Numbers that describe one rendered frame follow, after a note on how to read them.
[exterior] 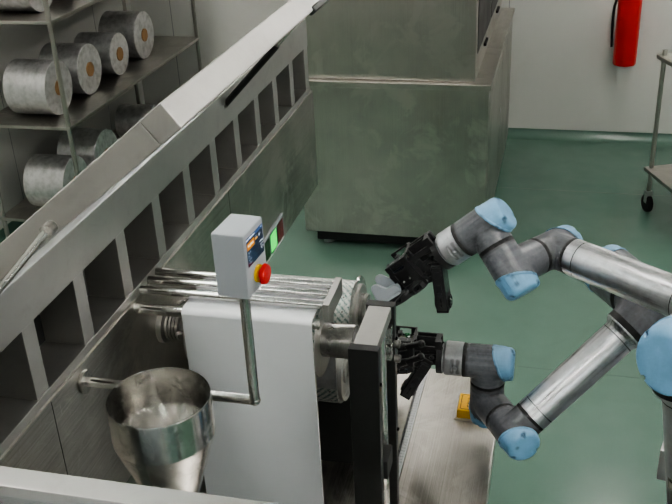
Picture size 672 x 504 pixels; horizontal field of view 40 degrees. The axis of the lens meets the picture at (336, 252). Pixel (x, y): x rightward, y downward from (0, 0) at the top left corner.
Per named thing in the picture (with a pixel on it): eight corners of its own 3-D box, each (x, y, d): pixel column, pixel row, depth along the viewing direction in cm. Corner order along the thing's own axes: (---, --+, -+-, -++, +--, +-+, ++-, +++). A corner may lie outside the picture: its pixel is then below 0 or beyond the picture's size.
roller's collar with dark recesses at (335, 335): (352, 366, 169) (351, 336, 166) (320, 363, 170) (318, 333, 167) (360, 347, 174) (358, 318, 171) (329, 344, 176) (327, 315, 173)
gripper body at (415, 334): (392, 324, 208) (445, 328, 205) (392, 356, 212) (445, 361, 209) (385, 342, 201) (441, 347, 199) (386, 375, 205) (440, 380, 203)
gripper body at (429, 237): (388, 255, 196) (432, 224, 190) (414, 284, 197) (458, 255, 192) (381, 272, 189) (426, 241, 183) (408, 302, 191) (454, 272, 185)
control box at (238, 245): (259, 302, 130) (253, 238, 125) (217, 296, 132) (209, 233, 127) (278, 278, 136) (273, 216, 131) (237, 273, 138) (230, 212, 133)
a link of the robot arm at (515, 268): (561, 273, 181) (531, 225, 183) (522, 292, 175) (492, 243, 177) (538, 289, 187) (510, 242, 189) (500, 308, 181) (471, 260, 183)
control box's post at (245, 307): (258, 403, 142) (246, 290, 133) (248, 402, 142) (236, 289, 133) (261, 397, 143) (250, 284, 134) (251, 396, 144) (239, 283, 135)
